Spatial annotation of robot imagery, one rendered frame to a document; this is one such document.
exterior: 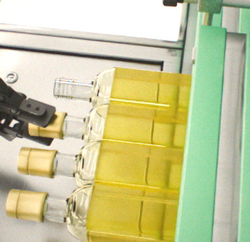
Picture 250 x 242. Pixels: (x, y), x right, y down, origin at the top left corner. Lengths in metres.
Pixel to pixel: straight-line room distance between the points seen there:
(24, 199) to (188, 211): 0.23
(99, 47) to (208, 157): 0.47
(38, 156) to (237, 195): 0.27
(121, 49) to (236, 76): 0.38
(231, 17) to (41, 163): 0.33
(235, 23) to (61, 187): 0.33
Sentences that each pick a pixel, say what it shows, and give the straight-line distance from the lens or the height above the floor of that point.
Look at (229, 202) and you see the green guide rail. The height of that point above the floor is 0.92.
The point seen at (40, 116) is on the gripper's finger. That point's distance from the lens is 0.81.
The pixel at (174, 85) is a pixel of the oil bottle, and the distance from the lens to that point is 0.84.
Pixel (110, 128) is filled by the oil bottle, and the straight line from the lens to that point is 0.80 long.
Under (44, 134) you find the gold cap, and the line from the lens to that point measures 0.83.
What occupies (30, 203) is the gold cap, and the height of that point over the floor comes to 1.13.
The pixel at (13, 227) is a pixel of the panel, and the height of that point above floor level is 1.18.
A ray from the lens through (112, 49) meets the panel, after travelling 1.07.
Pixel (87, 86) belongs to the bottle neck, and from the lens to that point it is 0.85.
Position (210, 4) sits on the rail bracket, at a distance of 0.76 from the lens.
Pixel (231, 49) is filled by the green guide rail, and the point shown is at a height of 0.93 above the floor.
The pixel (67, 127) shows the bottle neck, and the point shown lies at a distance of 0.82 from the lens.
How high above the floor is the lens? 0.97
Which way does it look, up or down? 5 degrees up
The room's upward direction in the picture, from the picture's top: 84 degrees counter-clockwise
